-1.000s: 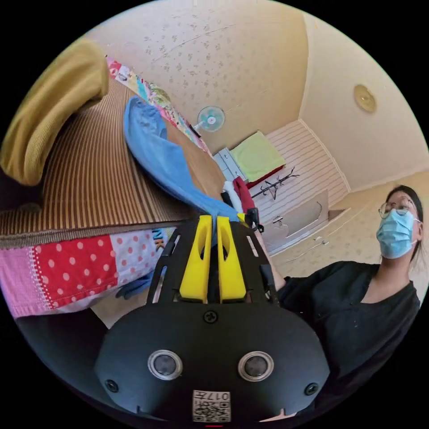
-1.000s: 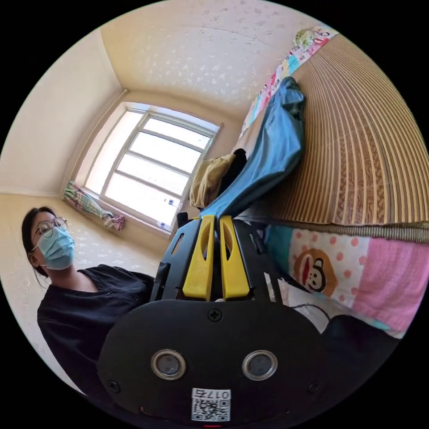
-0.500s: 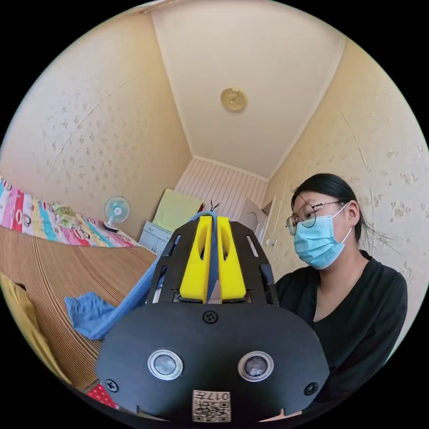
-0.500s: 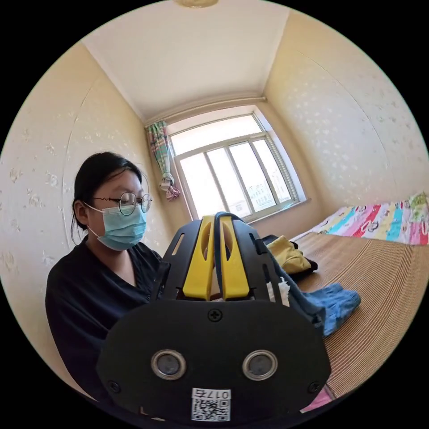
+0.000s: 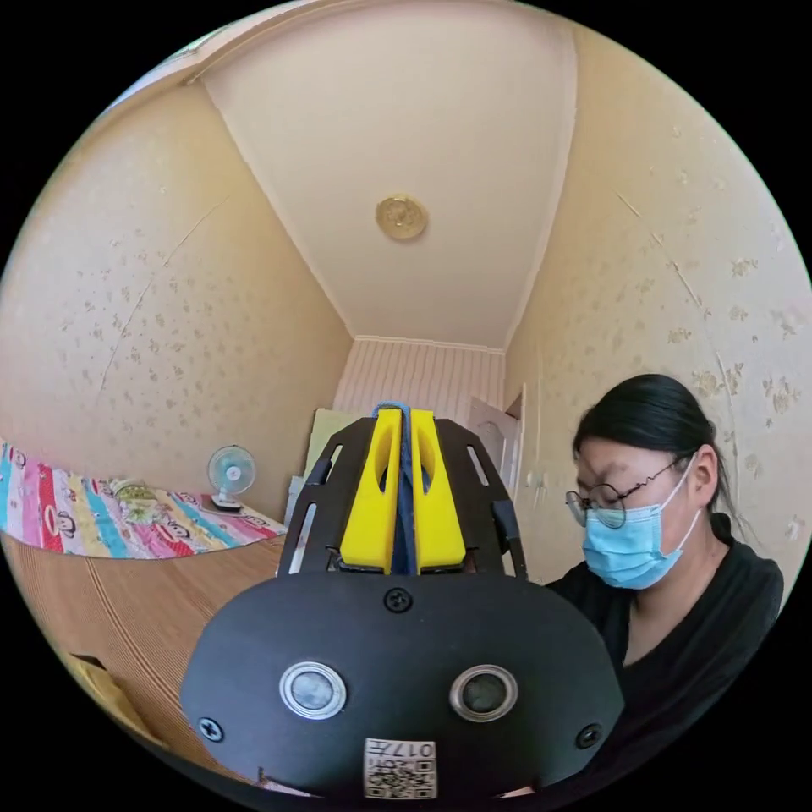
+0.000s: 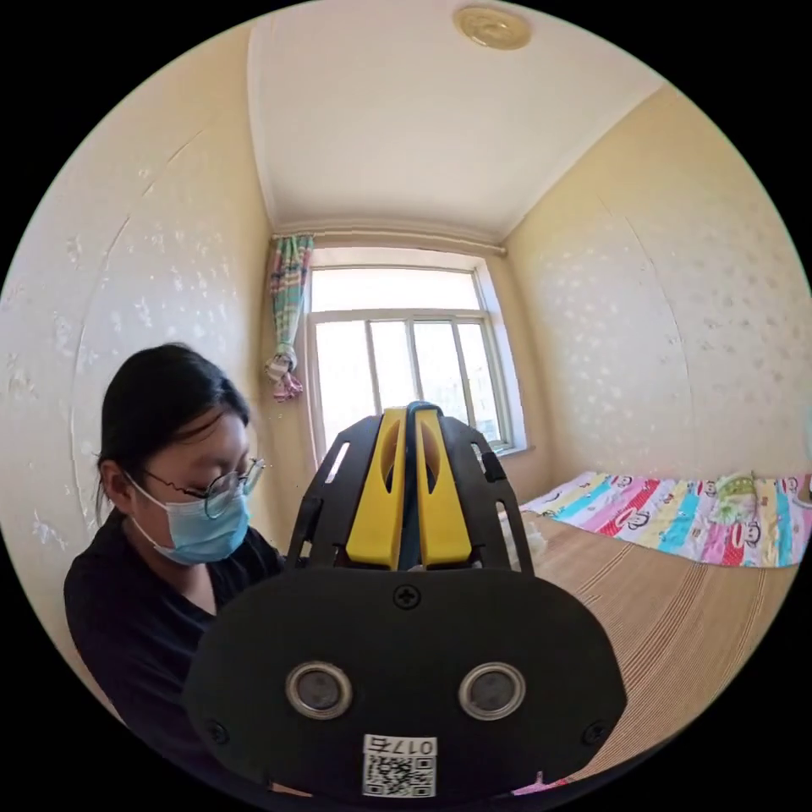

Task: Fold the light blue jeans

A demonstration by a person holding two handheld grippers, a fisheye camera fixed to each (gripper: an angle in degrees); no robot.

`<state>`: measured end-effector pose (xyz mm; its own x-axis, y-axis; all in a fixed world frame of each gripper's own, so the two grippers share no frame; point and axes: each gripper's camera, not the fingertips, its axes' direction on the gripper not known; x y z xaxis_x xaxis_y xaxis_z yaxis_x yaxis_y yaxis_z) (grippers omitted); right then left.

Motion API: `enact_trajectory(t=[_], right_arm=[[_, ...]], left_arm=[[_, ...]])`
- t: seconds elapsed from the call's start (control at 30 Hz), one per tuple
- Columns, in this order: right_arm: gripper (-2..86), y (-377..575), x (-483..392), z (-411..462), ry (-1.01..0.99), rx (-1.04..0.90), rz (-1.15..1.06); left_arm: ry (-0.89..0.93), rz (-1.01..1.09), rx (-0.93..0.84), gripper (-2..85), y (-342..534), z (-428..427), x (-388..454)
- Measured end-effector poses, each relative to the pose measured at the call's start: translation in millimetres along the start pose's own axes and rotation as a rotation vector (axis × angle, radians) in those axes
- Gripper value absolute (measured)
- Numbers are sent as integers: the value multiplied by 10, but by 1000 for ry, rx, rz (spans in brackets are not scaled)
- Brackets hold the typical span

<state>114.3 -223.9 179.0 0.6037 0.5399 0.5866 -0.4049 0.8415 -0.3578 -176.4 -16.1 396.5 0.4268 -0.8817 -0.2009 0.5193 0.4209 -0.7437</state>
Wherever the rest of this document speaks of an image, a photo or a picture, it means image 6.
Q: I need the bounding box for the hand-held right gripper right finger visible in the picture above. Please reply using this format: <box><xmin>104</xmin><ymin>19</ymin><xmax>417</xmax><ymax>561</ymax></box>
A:
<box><xmin>414</xmin><ymin>408</ymin><xmax>473</xmax><ymax>569</ymax></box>

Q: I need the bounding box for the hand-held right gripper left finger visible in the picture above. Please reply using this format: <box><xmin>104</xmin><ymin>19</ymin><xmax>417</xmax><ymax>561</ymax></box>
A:
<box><xmin>345</xmin><ymin>408</ymin><xmax>408</xmax><ymax>567</ymax></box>

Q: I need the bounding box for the checked pastel curtain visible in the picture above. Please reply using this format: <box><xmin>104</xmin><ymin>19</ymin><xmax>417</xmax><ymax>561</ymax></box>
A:
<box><xmin>264</xmin><ymin>233</ymin><xmax>315</xmax><ymax>403</ymax></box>

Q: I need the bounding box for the bed with woven mat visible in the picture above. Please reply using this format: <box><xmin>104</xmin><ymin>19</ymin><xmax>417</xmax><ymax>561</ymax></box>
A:
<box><xmin>499</xmin><ymin>470</ymin><xmax>812</xmax><ymax>782</ymax></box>

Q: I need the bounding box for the person's body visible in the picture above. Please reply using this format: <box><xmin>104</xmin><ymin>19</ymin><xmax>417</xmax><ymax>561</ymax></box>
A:
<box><xmin>63</xmin><ymin>342</ymin><xmax>288</xmax><ymax>782</ymax></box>

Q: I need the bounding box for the green printed pillow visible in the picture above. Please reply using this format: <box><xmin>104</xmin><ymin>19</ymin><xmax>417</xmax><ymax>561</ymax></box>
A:
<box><xmin>715</xmin><ymin>471</ymin><xmax>765</xmax><ymax>524</ymax></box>

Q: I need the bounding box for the round ceiling lamp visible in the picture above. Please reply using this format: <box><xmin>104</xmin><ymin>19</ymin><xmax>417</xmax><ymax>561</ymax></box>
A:
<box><xmin>452</xmin><ymin>4</ymin><xmax>534</xmax><ymax>52</ymax></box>

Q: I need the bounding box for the window with white frame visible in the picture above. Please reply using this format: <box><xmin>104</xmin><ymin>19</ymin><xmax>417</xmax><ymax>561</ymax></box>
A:
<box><xmin>303</xmin><ymin>247</ymin><xmax>538</xmax><ymax>469</ymax></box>

